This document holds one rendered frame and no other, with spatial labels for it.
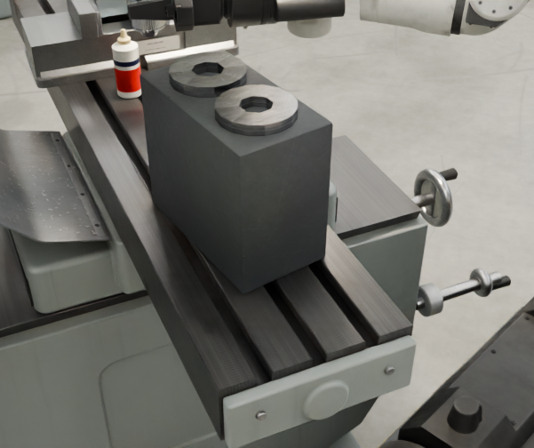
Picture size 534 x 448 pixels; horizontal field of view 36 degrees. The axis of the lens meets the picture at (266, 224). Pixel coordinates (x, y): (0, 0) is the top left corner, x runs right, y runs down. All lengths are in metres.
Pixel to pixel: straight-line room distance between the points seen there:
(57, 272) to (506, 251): 1.70
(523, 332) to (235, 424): 0.73
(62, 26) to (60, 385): 0.58
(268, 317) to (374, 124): 2.29
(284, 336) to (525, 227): 1.90
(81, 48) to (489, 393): 0.85
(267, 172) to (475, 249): 1.78
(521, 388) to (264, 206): 0.65
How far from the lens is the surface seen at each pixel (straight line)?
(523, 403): 1.36
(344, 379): 0.89
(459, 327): 2.32
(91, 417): 1.40
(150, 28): 1.18
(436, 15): 1.16
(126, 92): 1.33
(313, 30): 1.21
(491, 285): 1.62
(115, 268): 1.21
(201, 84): 0.93
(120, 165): 1.17
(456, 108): 3.33
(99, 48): 1.40
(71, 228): 1.17
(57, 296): 1.22
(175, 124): 0.94
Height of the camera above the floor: 1.58
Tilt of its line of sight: 37 degrees down
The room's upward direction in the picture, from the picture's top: straight up
